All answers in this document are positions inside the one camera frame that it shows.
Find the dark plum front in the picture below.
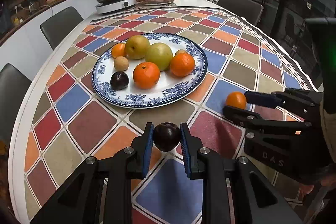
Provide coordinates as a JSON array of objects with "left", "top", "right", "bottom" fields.
[{"left": 110, "top": 72, "right": 129, "bottom": 90}]

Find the colourful checkered tablecloth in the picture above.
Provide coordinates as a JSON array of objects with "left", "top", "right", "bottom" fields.
[{"left": 11, "top": 7, "right": 314, "bottom": 223}]

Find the green pear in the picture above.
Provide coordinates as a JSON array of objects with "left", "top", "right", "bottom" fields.
[{"left": 145, "top": 43, "right": 173, "bottom": 71}]

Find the white induction cooker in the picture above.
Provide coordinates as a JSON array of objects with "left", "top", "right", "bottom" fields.
[{"left": 96, "top": 0, "right": 137, "bottom": 14}]

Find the grey chair near left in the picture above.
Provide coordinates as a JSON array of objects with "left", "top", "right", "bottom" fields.
[{"left": 0, "top": 63, "right": 31, "bottom": 146}]

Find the grey chair right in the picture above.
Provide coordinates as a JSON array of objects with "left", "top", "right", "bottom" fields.
[{"left": 218, "top": 0, "right": 264, "bottom": 26}]

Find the dark plum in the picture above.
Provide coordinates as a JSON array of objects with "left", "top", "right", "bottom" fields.
[
  {"left": 110, "top": 72, "right": 129, "bottom": 90},
  {"left": 153, "top": 122, "right": 181, "bottom": 152}
]

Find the large orange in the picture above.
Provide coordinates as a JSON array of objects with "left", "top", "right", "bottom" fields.
[
  {"left": 133, "top": 62, "right": 161, "bottom": 89},
  {"left": 170, "top": 53, "right": 195, "bottom": 77}
]

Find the brown kiwi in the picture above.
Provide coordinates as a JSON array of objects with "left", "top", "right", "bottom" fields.
[
  {"left": 175, "top": 50, "right": 187, "bottom": 56},
  {"left": 113, "top": 56, "right": 129, "bottom": 72}
]

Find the blue white porcelain plate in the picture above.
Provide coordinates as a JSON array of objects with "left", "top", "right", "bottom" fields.
[{"left": 91, "top": 32, "right": 208, "bottom": 109}]

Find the grey chair far left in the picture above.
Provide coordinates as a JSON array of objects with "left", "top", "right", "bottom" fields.
[{"left": 41, "top": 6, "right": 83, "bottom": 50}]

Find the grey chair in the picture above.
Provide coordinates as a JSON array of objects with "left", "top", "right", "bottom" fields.
[
  {"left": 41, "top": 6, "right": 83, "bottom": 50},
  {"left": 0, "top": 63, "right": 31, "bottom": 146},
  {"left": 218, "top": 0, "right": 264, "bottom": 26}
]

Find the golden round pear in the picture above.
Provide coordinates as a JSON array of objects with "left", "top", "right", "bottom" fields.
[{"left": 125, "top": 35, "right": 150, "bottom": 60}]

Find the small orange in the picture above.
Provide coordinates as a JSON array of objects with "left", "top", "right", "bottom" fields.
[
  {"left": 226, "top": 92, "right": 247, "bottom": 109},
  {"left": 111, "top": 43, "right": 126, "bottom": 59}
]

